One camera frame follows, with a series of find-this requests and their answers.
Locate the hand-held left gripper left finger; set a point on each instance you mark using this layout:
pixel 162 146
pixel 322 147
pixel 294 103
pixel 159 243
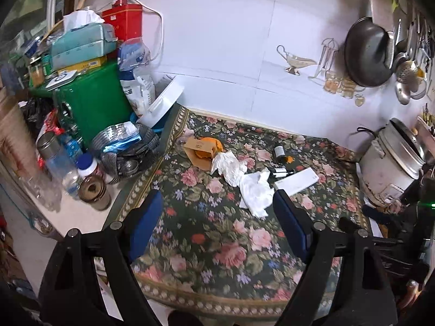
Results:
pixel 146 222

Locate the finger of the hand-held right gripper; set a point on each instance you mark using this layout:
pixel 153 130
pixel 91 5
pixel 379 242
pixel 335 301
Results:
pixel 348 224
pixel 377 213

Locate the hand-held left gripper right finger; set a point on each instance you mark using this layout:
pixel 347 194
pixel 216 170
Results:
pixel 291 220

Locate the white box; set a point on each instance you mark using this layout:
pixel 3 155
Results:
pixel 299 180

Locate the white tissue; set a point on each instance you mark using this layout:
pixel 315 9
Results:
pixel 255 190
pixel 227 167

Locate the brown cardboard packet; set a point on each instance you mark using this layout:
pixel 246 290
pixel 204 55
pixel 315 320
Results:
pixel 199 154

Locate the small white-label bottle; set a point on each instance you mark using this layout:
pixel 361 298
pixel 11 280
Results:
pixel 279 172

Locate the white rice cooker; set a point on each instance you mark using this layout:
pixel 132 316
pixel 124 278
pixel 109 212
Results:
pixel 387 163

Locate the small orange peel piece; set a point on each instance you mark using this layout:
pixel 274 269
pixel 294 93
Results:
pixel 290 159

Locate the brown tin can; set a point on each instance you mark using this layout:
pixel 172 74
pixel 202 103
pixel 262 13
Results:
pixel 93 192

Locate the floral tablecloth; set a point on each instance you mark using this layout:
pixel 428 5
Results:
pixel 210 234

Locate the small dark bottle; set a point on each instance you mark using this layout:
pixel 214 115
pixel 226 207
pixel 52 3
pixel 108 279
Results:
pixel 279 151

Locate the metal steamer basket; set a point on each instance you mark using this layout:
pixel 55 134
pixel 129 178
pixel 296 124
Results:
pixel 142 142

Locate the white-lid jar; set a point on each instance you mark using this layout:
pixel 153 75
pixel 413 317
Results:
pixel 89 164

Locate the blue plastic wrapper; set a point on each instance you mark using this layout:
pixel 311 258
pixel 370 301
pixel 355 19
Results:
pixel 120 139

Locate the small plastic water bottle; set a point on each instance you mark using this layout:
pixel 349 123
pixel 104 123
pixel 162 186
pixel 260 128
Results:
pixel 72 163

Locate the large clear plastic bottle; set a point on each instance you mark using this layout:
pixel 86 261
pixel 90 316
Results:
pixel 42 190

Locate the glass mug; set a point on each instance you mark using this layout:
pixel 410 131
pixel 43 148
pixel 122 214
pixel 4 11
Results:
pixel 347 88
pixel 329 84
pixel 359 100

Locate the metal thermos flask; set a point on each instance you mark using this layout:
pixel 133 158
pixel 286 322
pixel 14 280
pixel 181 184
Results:
pixel 51 151

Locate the white plastic tray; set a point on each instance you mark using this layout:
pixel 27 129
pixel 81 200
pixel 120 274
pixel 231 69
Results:
pixel 163 102

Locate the green metal box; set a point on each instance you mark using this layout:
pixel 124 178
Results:
pixel 97 103

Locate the red plastic packet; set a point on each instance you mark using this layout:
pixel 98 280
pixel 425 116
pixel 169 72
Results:
pixel 51 124

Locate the white flour bag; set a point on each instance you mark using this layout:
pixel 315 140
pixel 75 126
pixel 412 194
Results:
pixel 137 81

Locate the metal skimmer ladle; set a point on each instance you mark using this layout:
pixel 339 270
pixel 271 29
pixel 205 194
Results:
pixel 409 69

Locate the glass gravy boat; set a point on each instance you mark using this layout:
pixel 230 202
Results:
pixel 299 61

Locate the black wok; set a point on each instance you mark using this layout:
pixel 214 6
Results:
pixel 367 52

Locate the yellow flat box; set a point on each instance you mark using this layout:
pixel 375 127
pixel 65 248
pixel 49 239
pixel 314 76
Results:
pixel 85 64

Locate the row of hanging utensils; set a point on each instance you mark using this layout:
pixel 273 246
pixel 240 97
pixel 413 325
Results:
pixel 416 34

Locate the teal tissue pack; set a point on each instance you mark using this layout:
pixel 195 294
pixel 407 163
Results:
pixel 81 46

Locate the red tin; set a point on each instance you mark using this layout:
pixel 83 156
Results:
pixel 124 22

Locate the beige cutting board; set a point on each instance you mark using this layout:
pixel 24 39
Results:
pixel 382 3

